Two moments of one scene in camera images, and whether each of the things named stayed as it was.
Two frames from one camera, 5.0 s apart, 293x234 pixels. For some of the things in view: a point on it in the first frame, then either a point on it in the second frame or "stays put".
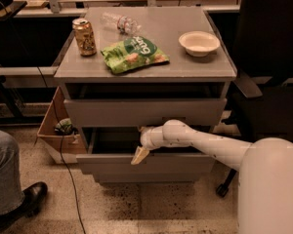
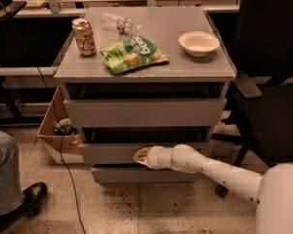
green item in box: x=65 y=127 stays put
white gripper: x=146 y=138 -> x=153 y=157
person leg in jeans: x=6 y=186 stays put
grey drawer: x=115 y=146 stays put
